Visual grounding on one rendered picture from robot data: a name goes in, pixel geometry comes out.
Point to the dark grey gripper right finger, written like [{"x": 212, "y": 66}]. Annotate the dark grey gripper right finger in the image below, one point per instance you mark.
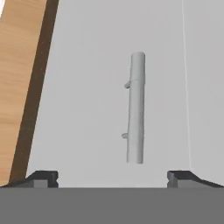
[{"x": 181, "y": 177}]

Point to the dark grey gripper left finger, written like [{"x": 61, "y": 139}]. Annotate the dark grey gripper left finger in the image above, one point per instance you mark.
[{"x": 43, "y": 177}]

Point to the light grey drawer front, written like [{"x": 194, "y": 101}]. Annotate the light grey drawer front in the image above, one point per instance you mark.
[{"x": 96, "y": 87}]

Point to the light grey cupboard panel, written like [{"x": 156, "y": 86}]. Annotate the light grey cupboard panel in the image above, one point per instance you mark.
[{"x": 205, "y": 87}]

